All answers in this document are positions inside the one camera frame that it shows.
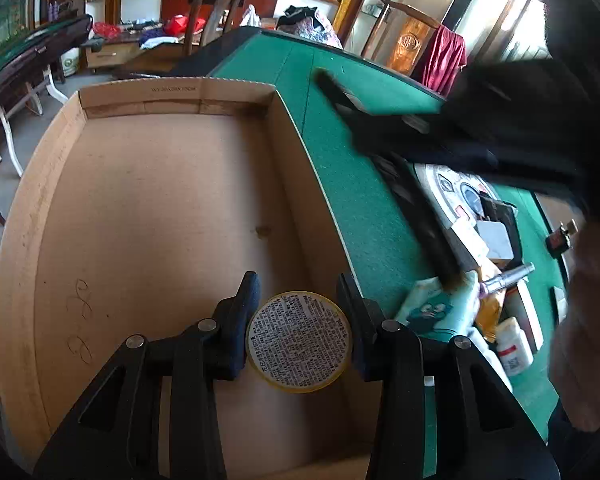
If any black foil packet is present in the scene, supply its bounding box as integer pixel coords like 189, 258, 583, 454
480, 194, 523, 261

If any round yellow-rimmed tin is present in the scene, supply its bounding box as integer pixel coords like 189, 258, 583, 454
246, 291, 353, 394

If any white pill bottle red label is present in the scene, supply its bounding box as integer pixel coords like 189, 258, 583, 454
495, 317, 535, 376

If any yellow padded envelope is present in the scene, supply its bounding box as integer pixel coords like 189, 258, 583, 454
475, 287, 506, 343

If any white plastic chair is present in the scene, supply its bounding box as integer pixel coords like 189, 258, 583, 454
0, 72, 66, 178

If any carved wooden chair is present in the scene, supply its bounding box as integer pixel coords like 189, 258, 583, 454
362, 0, 446, 75

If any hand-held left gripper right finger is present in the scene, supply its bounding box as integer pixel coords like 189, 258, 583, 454
336, 272, 561, 480

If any silver metal strip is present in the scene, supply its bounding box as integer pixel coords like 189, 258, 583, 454
552, 286, 571, 323

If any person's right hand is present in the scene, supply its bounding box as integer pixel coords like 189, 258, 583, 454
549, 220, 600, 433

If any round grey table control panel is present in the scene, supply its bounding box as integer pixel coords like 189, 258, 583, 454
412, 162, 503, 223

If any small brown bottle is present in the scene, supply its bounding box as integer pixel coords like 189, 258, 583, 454
545, 220, 580, 258

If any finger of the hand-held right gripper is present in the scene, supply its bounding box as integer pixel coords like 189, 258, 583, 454
314, 68, 448, 161
372, 152, 466, 292

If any white and red box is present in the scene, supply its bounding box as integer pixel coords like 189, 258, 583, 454
502, 280, 546, 356

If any white square charger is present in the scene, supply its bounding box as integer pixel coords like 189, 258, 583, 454
476, 220, 516, 261

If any silver metal pen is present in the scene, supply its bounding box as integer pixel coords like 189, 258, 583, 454
477, 261, 537, 297

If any pile of clothes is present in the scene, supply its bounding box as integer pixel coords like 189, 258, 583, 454
276, 5, 344, 50

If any teal cartoon tissue packet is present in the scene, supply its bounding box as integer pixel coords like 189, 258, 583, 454
392, 270, 481, 341

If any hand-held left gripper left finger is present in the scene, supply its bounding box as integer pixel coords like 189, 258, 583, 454
32, 271, 262, 480

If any dark red cloth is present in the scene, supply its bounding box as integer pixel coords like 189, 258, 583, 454
414, 25, 467, 97

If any brown cardboard box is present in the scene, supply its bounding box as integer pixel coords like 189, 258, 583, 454
0, 77, 386, 480

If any white bucket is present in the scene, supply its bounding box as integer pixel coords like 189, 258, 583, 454
60, 47, 81, 78

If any low wooden cabinet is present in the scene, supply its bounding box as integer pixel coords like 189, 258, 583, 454
82, 34, 202, 70

